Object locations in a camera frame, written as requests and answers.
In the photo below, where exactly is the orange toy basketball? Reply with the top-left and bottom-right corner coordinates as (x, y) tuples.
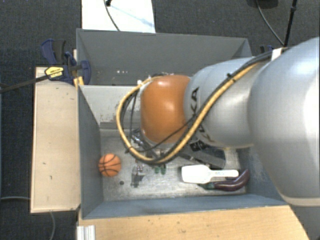
(97, 153), (123, 178)

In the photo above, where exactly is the white plastic scoop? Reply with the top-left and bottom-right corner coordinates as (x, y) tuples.
(181, 164), (240, 185)

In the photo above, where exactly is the dark grey printed box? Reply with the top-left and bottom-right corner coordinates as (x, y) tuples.
(180, 139), (227, 169)

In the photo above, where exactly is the pale wood board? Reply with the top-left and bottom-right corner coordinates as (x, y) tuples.
(30, 66), (82, 214)

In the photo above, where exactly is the grey metal bin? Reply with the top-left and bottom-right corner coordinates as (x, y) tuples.
(75, 28), (289, 220)

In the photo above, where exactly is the purple toy eggplant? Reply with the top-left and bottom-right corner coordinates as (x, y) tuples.
(199, 168), (251, 192)

